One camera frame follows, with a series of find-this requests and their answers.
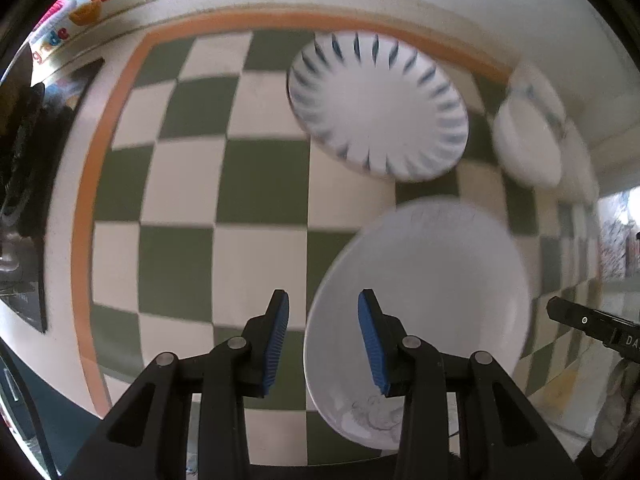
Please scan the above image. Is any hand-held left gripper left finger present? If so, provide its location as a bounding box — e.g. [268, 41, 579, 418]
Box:
[62, 289, 291, 480]

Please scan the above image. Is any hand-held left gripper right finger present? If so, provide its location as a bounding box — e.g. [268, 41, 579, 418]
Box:
[357, 289, 583, 480]

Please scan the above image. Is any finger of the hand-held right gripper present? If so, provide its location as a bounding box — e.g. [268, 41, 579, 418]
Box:
[546, 296, 617, 347]

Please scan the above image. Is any large white plate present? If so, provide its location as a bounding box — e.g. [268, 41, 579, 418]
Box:
[303, 197, 532, 452]

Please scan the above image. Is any white bowl with blue pattern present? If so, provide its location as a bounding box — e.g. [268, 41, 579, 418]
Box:
[492, 67, 568, 190]

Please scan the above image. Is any blue striped white plate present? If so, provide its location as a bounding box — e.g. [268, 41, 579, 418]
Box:
[286, 30, 471, 183]

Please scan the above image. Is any person's right hand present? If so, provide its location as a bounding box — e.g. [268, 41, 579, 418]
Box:
[591, 355, 637, 457]

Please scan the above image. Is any green white checkered tablecloth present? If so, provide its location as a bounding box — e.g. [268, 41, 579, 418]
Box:
[70, 7, 621, 466]

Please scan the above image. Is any blue cabinet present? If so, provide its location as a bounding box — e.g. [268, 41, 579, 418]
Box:
[0, 350, 103, 480]

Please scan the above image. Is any black gas stove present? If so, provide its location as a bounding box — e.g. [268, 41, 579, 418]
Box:
[0, 57, 106, 333]

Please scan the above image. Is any colourful letter wall sticker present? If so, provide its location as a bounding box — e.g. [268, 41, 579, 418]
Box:
[30, 27, 72, 63]

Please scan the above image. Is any orange slice wall sticker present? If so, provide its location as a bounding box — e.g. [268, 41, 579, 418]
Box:
[69, 0, 103, 26]

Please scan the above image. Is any pink wall hook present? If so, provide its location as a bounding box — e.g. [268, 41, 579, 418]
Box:
[32, 0, 77, 37]

